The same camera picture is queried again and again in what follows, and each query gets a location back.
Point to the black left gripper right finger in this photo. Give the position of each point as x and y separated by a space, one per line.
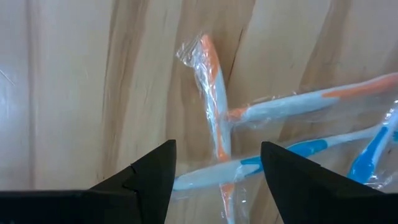
304 186

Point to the orange toothbrush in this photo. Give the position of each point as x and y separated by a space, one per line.
295 104

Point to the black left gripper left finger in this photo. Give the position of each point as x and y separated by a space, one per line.
146 186

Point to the blue toothbrush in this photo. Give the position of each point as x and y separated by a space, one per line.
217 174

